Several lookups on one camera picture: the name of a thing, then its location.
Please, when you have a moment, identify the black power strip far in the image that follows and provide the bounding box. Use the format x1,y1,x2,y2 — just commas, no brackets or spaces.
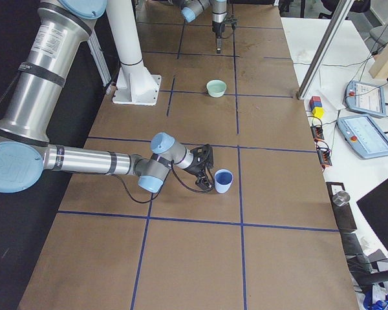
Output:
310,125,325,141

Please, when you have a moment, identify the blue-grey plastic cup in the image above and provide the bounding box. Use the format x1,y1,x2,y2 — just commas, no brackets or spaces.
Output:
214,169,233,194

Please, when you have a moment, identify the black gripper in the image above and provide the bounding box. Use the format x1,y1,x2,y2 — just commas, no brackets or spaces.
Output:
186,160,215,190
212,21,225,54

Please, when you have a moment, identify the black monitor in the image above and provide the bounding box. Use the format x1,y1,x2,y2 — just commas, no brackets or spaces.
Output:
357,179,388,250

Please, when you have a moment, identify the teach pendant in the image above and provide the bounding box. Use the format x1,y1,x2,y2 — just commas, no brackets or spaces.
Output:
337,114,388,160
344,81,387,118

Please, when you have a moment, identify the black power strip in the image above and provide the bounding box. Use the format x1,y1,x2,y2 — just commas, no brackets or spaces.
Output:
316,145,332,169
310,125,325,141

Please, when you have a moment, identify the black power strip near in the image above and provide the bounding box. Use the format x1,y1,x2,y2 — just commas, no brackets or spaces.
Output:
316,145,332,169

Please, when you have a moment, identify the blue block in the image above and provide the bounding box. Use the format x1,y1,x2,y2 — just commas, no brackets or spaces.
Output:
309,99,323,110

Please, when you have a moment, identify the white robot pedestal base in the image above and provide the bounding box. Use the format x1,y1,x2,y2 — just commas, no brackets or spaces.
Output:
106,0,162,106

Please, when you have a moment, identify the steel cup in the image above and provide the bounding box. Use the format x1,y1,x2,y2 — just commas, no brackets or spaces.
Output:
332,191,350,207

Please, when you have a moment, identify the far teach pendant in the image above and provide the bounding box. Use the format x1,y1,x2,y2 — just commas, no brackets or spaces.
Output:
344,81,387,118

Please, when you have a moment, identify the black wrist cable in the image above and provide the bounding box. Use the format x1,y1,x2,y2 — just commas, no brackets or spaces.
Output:
118,160,214,204

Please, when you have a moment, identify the black box under cup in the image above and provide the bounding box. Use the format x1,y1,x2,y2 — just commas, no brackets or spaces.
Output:
326,181,357,233

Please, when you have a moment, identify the near teach pendant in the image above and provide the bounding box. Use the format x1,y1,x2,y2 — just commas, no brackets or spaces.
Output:
337,114,388,160

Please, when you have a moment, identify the yellow block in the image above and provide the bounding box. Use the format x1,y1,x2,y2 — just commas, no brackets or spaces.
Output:
312,107,324,119

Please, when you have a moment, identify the aluminium frame post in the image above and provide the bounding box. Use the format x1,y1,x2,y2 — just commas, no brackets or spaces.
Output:
296,0,354,99

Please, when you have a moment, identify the light green bowl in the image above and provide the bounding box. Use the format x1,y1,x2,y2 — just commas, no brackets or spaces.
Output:
206,79,227,98

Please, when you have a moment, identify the red block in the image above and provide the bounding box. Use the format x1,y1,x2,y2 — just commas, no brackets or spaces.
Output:
310,96,321,105

